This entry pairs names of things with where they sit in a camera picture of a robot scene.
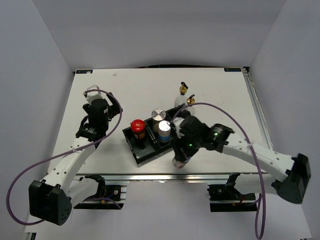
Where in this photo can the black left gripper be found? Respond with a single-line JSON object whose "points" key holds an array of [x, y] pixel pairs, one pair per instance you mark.
{"points": [[114, 109]]}

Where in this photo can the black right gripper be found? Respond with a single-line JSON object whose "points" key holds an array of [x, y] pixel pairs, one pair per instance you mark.
{"points": [[178, 144]]}

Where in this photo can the spice jar with red label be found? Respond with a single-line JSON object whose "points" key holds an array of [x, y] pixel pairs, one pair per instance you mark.
{"points": [[178, 164]]}

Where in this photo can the blue-label silver-lid jar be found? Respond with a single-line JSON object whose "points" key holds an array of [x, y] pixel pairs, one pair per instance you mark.
{"points": [[164, 131]]}

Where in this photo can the clear glass oil bottle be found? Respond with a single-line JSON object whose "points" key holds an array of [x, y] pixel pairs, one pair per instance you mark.
{"points": [[189, 105]]}

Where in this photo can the red-lid orange sauce jar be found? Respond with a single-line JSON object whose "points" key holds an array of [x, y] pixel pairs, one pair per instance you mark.
{"points": [[138, 129]]}

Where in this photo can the clear shaker with steel lid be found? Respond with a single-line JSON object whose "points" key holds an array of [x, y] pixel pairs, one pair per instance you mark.
{"points": [[157, 116]]}

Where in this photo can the glass bottle with brown residue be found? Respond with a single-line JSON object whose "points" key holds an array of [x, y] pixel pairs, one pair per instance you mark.
{"points": [[181, 99]]}

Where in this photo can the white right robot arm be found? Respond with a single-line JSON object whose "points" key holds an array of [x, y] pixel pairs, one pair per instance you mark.
{"points": [[290, 175]]}

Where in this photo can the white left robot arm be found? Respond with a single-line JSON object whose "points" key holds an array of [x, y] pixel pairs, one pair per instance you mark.
{"points": [[53, 198]]}

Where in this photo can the black three-compartment tray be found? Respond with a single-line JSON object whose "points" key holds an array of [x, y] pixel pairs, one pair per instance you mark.
{"points": [[152, 147]]}

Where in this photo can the left blue logo sticker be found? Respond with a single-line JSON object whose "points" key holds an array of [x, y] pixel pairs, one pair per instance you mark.
{"points": [[84, 71]]}

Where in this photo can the blue logo sticker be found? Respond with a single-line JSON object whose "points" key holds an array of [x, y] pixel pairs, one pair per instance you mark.
{"points": [[232, 69], [84, 71]]}

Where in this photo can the right blue logo sticker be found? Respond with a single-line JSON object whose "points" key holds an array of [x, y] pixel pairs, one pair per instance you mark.
{"points": [[232, 69]]}

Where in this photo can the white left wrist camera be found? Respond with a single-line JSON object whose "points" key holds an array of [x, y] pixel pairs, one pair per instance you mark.
{"points": [[93, 93]]}

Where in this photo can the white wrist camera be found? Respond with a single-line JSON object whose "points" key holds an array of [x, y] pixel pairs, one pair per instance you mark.
{"points": [[93, 93], [177, 126]]}

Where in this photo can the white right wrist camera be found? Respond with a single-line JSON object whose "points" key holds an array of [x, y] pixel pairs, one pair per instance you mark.
{"points": [[177, 126]]}

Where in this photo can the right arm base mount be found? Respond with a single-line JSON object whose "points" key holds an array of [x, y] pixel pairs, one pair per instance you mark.
{"points": [[224, 198]]}

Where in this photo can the aluminium front rail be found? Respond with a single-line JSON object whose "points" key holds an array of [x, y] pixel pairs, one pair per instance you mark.
{"points": [[196, 178]]}

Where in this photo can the aluminium rail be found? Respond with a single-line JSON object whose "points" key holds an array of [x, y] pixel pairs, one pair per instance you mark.
{"points": [[196, 178], [259, 113]]}

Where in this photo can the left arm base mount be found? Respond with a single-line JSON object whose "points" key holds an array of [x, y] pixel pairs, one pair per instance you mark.
{"points": [[93, 192]]}

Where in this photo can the aluminium right side rail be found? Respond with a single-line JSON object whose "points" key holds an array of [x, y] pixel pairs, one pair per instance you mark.
{"points": [[259, 113]]}

